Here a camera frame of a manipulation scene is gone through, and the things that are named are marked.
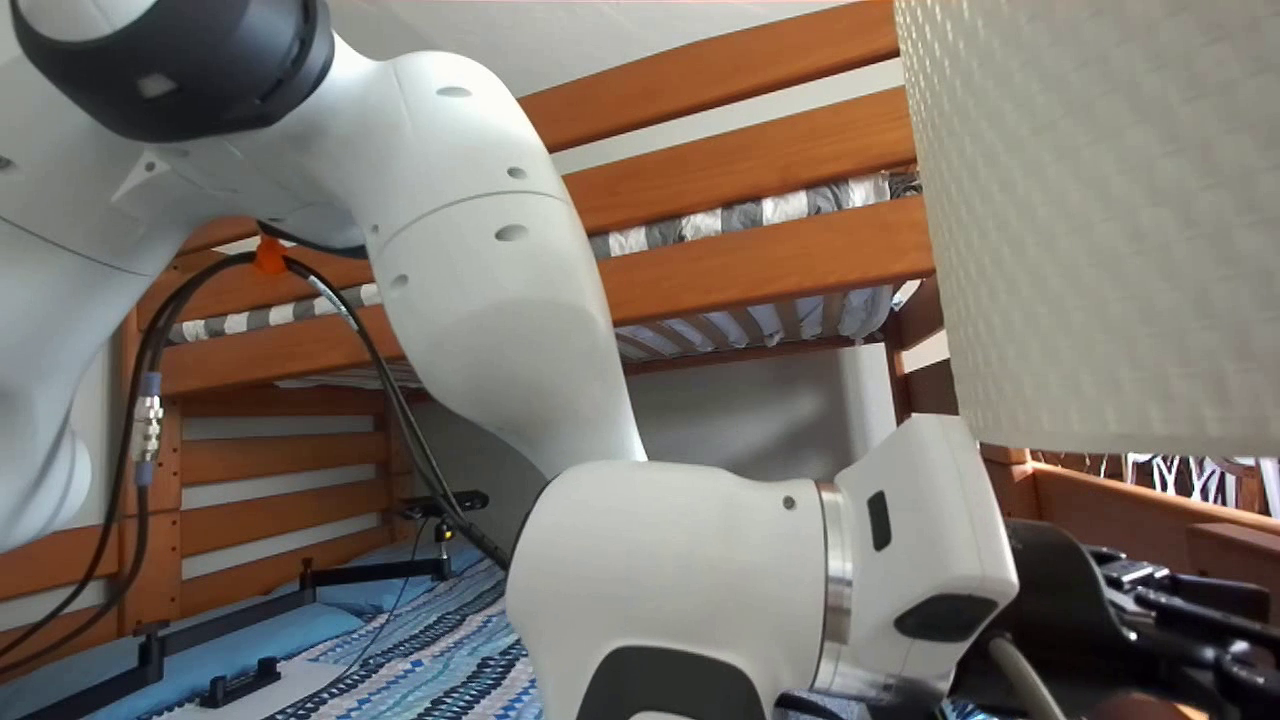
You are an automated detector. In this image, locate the black camera on stand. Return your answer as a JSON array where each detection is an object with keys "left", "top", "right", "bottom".
[{"left": 397, "top": 492, "right": 492, "bottom": 526}]

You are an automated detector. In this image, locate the wooden bunk bed frame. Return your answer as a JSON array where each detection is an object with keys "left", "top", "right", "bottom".
[{"left": 0, "top": 0, "right": 1280, "bottom": 720}]

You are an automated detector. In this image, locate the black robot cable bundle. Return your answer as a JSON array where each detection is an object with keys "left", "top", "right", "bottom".
[{"left": 0, "top": 246, "right": 292, "bottom": 669}]

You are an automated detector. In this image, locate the small black clamp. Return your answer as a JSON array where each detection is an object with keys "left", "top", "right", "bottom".
[{"left": 197, "top": 653, "right": 283, "bottom": 710}]

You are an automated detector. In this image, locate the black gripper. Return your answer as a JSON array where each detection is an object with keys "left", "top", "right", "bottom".
[{"left": 1003, "top": 517, "right": 1280, "bottom": 678}]

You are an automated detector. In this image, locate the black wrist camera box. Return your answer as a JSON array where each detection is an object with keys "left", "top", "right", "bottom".
[{"left": 1133, "top": 624, "right": 1280, "bottom": 720}]

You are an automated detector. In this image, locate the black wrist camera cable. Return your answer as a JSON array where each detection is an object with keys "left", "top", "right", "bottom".
[{"left": 281, "top": 251, "right": 513, "bottom": 570}]

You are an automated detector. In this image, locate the grey cable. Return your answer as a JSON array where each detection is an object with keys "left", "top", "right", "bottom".
[{"left": 987, "top": 631, "right": 1067, "bottom": 720}]

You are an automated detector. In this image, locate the grey white striped mattress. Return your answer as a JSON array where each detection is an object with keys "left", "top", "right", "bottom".
[{"left": 158, "top": 162, "right": 932, "bottom": 369}]

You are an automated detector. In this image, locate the white patterned fabric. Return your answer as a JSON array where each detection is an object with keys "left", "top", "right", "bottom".
[{"left": 1124, "top": 450, "right": 1271, "bottom": 518}]

